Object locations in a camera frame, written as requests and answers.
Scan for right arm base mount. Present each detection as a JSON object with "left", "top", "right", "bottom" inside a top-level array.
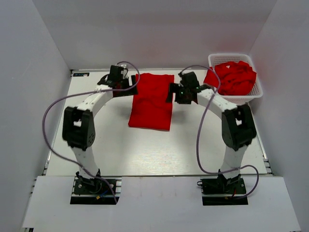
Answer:
[{"left": 197, "top": 178, "right": 248, "bottom": 206}]

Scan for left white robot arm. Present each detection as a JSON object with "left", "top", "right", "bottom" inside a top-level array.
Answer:
[{"left": 62, "top": 62, "right": 138, "bottom": 193}]

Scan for blue table label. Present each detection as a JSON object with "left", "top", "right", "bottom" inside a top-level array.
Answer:
[{"left": 73, "top": 72, "right": 90, "bottom": 77}]

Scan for white plastic basket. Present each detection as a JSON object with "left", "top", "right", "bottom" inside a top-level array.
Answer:
[{"left": 208, "top": 53, "right": 263, "bottom": 105}]

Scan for red t shirt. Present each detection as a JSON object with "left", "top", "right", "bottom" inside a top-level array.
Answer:
[{"left": 128, "top": 73, "right": 174, "bottom": 131}]

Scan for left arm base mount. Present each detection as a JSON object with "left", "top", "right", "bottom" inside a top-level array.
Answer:
[{"left": 70, "top": 172, "right": 122, "bottom": 205}]

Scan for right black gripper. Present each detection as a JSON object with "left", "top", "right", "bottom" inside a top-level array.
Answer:
[{"left": 165, "top": 83, "right": 191, "bottom": 105}]

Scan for red shirts in basket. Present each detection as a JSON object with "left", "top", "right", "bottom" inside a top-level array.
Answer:
[{"left": 203, "top": 61, "right": 257, "bottom": 96}]

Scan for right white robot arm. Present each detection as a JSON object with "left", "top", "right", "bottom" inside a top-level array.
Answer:
[{"left": 166, "top": 72, "right": 257, "bottom": 193}]

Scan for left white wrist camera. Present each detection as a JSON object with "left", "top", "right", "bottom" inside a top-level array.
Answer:
[{"left": 116, "top": 62, "right": 128, "bottom": 72}]

